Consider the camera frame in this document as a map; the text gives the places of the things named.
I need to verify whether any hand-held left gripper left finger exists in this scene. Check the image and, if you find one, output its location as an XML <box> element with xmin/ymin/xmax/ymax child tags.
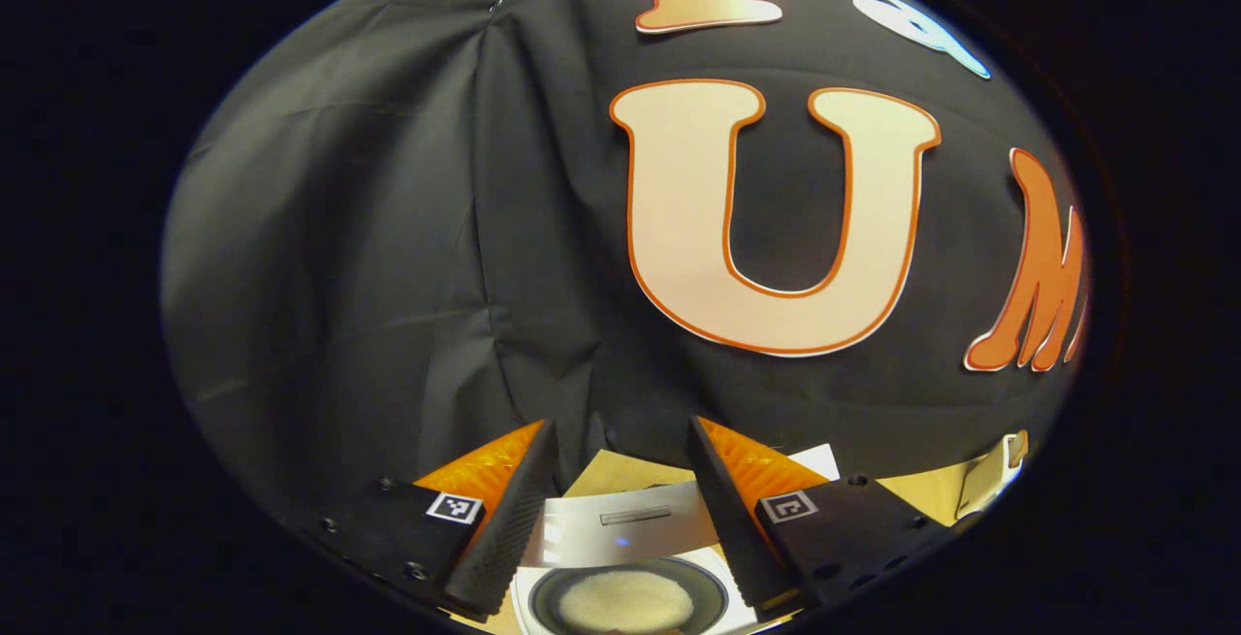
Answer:
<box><xmin>320</xmin><ymin>418</ymin><xmax>559</xmax><ymax>618</ymax></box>

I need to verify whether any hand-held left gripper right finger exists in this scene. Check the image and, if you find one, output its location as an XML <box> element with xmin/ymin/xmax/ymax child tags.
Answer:
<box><xmin>688</xmin><ymin>416</ymin><xmax>951</xmax><ymax>613</ymax></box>

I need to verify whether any white rice cooker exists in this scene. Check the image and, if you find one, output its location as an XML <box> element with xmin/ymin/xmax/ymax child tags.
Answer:
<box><xmin>511</xmin><ymin>443</ymin><xmax>841</xmax><ymax>635</ymax></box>

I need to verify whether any white toaster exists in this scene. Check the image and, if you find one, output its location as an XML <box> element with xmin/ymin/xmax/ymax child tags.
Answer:
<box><xmin>955</xmin><ymin>431</ymin><xmax>1030</xmax><ymax>521</ymax></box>

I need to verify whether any black backdrop cloth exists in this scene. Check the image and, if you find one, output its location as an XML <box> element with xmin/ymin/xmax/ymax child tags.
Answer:
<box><xmin>160</xmin><ymin>0</ymin><xmax>1092</xmax><ymax>520</ymax></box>

